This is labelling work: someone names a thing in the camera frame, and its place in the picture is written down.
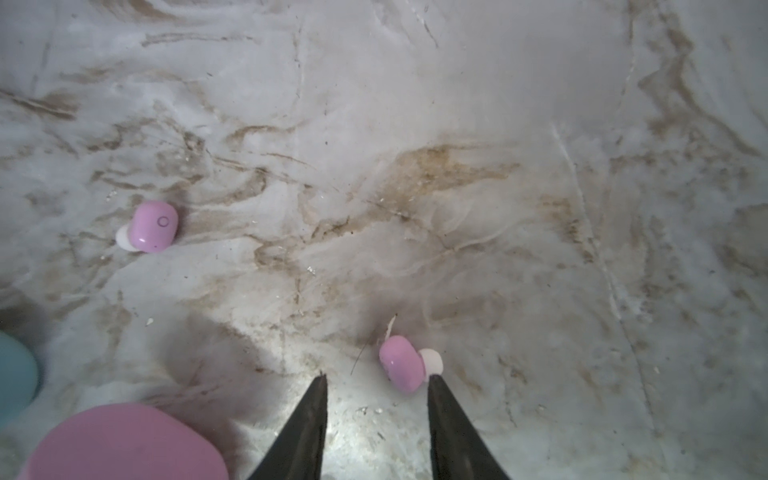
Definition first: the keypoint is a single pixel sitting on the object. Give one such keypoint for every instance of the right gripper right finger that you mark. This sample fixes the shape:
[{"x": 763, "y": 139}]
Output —
[{"x": 457, "y": 451}]

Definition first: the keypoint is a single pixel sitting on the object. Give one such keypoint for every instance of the blue earbud charging case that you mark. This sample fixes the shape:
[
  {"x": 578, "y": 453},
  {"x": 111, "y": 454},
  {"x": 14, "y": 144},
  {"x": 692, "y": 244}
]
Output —
[{"x": 19, "y": 378}]

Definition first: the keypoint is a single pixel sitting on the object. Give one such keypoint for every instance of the pink earbud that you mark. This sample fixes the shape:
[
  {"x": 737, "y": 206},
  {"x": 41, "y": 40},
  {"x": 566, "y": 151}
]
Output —
[
  {"x": 406, "y": 367},
  {"x": 152, "y": 229}
]

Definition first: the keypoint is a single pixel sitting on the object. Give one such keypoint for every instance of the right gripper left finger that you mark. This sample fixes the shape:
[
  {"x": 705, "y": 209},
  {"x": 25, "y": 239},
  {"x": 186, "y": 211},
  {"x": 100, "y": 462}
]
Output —
[{"x": 297, "y": 452}]

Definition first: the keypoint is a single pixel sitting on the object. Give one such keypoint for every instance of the pink earbud charging case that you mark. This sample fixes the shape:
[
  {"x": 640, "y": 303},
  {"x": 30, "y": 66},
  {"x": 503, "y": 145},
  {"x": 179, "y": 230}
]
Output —
[{"x": 124, "y": 441}]

